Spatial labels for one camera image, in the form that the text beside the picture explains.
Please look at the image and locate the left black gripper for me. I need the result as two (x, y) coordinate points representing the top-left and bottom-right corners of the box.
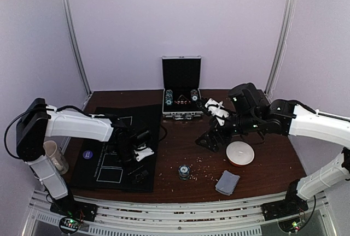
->
(113, 144), (149, 186)

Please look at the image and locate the poker chip stack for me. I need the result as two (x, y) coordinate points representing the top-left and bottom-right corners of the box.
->
(178, 165), (190, 180)

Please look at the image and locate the black poker mat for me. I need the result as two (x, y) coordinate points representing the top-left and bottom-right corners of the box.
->
(69, 104), (162, 192)

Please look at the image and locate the purple small blind button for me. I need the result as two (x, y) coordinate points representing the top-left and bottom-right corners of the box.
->
(82, 150), (94, 160)

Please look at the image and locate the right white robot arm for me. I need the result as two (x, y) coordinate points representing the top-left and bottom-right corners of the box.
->
(196, 82), (349, 215)

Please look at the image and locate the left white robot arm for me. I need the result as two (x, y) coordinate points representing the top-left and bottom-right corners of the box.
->
(4, 98), (154, 216)

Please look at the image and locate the white and orange bowl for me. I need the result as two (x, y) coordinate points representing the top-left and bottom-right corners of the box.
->
(226, 141), (255, 167)

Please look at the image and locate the deck of grey cards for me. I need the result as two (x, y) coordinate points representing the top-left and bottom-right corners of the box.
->
(215, 170), (240, 196)

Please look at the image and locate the right chip stack in case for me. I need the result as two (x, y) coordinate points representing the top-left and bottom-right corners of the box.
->
(190, 89), (199, 102)

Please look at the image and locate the chip stack in case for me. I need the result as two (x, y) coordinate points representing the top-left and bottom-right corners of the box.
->
(165, 90), (173, 106)
(190, 89), (199, 102)

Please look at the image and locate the left chip stack in case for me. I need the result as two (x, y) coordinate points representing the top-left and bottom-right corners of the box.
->
(165, 90), (173, 106)

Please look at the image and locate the aluminium poker case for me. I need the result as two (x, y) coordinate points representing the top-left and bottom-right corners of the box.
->
(161, 56), (203, 120)

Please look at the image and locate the beige mug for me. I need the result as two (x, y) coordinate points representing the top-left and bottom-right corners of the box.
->
(43, 140), (69, 175)

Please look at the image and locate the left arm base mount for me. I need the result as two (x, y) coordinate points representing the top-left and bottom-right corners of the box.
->
(50, 202), (98, 235)

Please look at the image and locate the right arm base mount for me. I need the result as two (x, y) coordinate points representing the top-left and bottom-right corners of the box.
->
(261, 199), (309, 234)

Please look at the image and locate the right aluminium frame post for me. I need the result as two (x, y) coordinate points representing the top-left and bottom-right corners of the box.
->
(265, 0), (296, 99)

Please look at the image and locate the aluminium frame post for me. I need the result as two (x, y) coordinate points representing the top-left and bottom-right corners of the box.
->
(61, 0), (92, 96)
(265, 0), (296, 99)

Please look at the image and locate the left aluminium frame post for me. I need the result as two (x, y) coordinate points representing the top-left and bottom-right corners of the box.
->
(61, 0), (92, 96)

